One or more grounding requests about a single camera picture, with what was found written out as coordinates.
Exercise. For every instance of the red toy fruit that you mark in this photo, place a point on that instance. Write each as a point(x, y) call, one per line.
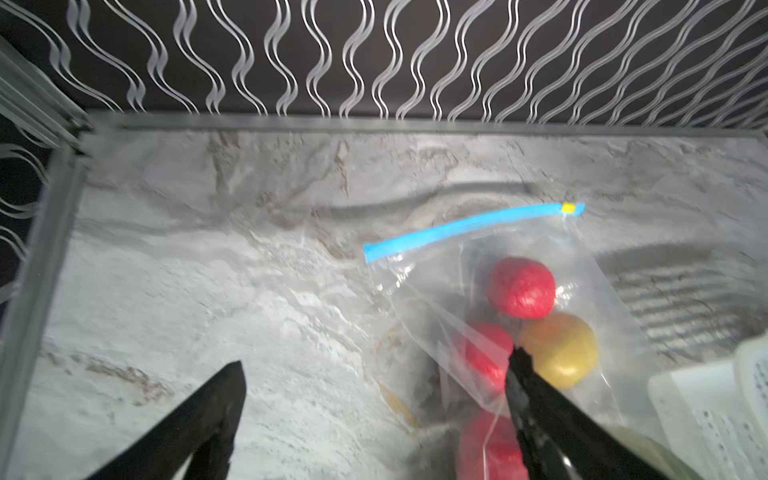
point(488, 449)
point(490, 372)

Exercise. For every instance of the white plastic perforated basket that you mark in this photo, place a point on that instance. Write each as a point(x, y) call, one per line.
point(714, 415)

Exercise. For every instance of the clear blue-zip bag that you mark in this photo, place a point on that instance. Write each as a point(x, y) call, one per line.
point(519, 318)

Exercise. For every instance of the small red toy apple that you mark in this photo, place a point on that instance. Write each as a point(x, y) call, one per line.
point(521, 287)

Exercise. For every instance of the red toy fruit front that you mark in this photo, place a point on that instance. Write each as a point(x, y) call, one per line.
point(488, 449)

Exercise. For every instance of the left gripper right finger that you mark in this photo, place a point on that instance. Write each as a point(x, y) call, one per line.
point(558, 440)

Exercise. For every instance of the green toy cabbage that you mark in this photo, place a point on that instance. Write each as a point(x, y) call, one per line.
point(653, 453)

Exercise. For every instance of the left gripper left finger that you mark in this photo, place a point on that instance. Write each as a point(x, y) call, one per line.
point(199, 433)

